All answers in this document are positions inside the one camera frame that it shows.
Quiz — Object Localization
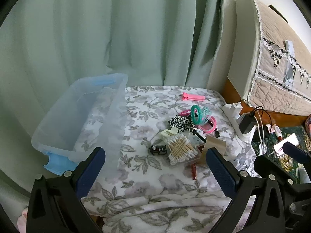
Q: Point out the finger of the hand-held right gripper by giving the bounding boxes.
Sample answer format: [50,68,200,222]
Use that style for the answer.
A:
[253,154,299,187]
[282,142,311,164]

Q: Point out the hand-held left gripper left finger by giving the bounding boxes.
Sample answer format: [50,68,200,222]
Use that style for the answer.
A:
[26,147,106,233]

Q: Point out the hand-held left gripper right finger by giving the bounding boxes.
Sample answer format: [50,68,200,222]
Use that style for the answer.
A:
[205,148,286,233]

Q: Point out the pink plastic ring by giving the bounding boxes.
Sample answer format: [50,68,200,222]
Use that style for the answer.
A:
[197,117,218,134]

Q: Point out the clear box of cotton swabs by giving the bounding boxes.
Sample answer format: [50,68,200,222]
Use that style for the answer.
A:
[165,132,202,167]

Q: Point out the clear plastic storage container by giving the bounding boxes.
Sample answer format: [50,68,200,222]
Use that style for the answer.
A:
[31,73,129,176]

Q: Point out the teal plastic ring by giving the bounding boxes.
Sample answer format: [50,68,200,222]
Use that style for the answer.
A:
[191,105,211,125]

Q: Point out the leopard print headband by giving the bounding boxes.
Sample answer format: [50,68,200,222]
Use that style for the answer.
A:
[168,116,220,141]

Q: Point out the cream hair claw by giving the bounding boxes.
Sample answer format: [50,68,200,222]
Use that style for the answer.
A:
[161,127,180,141]

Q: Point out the small black box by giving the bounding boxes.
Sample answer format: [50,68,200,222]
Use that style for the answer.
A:
[150,144,168,156]

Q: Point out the smartphone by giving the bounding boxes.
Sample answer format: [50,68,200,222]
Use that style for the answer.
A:
[273,133,300,157]

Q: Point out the green patterned cloth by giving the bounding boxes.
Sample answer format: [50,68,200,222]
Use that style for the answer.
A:
[251,124,311,185]

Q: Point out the small pink white item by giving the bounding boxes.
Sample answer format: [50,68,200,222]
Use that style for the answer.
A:
[267,124,284,140]

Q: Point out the black charger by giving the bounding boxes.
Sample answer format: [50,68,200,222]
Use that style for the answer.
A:
[239,114,257,135]

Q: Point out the white power strip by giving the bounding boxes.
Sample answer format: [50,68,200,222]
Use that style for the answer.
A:
[223,103,256,144]

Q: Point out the floral printed blanket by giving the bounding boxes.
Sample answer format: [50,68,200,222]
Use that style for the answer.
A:
[73,85,258,233]

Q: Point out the pink plastic clip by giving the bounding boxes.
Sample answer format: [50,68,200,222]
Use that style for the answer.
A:
[182,93,205,101]

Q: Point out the pink cloth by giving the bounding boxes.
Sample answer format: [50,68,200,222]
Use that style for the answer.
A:
[17,206,31,233]

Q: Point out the white headboard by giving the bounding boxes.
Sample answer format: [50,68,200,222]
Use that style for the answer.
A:
[227,0,262,102]

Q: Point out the pale green curtain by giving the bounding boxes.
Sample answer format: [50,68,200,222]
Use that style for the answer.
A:
[0,0,224,183]

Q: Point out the white cable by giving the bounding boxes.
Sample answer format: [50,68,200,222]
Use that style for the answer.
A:
[255,116,266,156]

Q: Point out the black cable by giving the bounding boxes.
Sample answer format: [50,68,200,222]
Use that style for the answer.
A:
[249,106,274,128]

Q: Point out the wooden bed frame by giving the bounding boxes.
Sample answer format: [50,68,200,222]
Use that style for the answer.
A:
[222,78,311,130]

